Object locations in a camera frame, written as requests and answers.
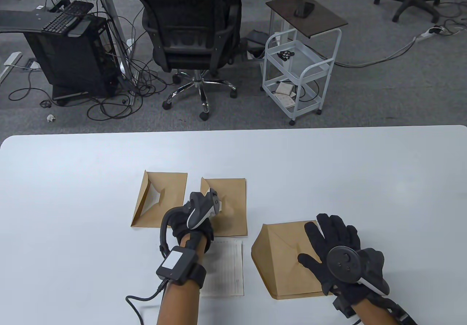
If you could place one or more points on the person's left hand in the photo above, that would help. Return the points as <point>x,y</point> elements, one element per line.
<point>178,219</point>

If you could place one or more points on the person's right hand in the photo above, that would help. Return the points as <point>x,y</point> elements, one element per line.
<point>335,237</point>

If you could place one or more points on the grey hand controller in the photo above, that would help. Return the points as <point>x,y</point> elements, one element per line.
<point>199,211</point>
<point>343,263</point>

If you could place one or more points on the white lined paper sheet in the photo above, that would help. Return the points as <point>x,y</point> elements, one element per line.
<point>150,199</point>
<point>226,266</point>

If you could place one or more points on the person's right forearm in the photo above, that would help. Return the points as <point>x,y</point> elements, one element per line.
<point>375,316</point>

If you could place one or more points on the person's left forearm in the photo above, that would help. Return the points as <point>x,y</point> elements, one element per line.
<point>178,303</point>

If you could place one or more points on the crumpled white paper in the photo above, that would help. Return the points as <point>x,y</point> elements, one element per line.
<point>50,118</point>

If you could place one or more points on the white booklets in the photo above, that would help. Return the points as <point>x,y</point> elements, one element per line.
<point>284,90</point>

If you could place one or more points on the white rolling cart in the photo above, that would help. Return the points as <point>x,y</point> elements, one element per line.
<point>310,73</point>

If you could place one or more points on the small black plastic part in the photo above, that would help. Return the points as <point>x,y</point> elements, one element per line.
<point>285,55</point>

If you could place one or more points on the black computer tower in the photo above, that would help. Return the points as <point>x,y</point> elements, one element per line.
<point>73,62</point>

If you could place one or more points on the black mesh office chair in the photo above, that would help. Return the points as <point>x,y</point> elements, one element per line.
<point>189,29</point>

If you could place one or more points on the grey floor socket plate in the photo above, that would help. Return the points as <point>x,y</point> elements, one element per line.
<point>33,65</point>

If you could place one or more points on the dark brown board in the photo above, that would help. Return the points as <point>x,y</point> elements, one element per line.
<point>310,22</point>

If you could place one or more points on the white power strip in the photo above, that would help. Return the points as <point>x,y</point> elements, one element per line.
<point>428,34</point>

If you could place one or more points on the black phone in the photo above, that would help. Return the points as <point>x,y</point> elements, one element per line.
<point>304,10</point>

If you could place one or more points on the white desk foot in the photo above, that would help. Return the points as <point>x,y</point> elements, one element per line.
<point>12,59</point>

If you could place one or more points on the black keyboard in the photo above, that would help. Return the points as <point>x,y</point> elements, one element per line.
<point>67,16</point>

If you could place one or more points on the black curved desk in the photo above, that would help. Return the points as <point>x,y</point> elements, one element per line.
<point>22,20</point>

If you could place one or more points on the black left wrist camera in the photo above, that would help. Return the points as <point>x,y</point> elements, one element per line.
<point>178,263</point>

